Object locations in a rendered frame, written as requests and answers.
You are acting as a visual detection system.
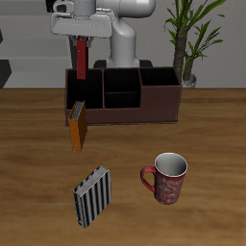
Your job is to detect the dark brown desk caddy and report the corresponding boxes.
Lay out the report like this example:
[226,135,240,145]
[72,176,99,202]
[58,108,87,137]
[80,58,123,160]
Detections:
[63,66,184,127]

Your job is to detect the flat black base plate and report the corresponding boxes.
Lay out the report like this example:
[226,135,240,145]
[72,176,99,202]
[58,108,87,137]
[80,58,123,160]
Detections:
[92,59,155,69]

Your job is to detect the orange book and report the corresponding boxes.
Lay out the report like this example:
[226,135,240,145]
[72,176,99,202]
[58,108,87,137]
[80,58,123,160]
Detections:
[67,99,88,153]

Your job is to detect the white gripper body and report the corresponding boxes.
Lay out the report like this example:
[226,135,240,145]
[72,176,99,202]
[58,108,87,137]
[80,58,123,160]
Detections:
[50,12,114,39]

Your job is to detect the red book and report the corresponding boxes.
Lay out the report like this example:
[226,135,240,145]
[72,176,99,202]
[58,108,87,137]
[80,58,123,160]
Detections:
[76,37,89,81]

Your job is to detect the red patterned mug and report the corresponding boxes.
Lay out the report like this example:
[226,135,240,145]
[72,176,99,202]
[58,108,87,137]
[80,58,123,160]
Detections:
[139,152,189,206]

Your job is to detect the green pot plant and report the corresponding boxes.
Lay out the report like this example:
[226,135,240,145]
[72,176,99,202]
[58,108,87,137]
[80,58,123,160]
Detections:
[163,0,228,90]

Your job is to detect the black and white striped book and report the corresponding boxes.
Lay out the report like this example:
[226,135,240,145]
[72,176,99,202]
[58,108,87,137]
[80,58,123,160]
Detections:
[72,163,112,230]

